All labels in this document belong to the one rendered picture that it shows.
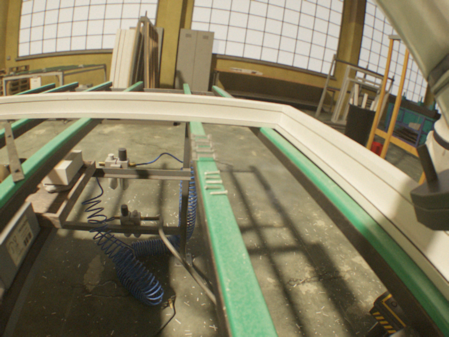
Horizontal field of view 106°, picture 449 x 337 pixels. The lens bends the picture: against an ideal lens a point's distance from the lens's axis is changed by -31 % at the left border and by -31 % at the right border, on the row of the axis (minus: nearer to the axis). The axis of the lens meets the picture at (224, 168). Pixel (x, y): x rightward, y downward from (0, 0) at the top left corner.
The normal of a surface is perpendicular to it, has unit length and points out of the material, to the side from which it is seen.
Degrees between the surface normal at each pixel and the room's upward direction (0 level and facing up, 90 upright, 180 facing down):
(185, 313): 0
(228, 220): 0
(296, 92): 90
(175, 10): 90
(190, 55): 90
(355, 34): 90
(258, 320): 0
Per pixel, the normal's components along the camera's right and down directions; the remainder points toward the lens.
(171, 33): 0.18, 0.43
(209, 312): 0.12, -0.90
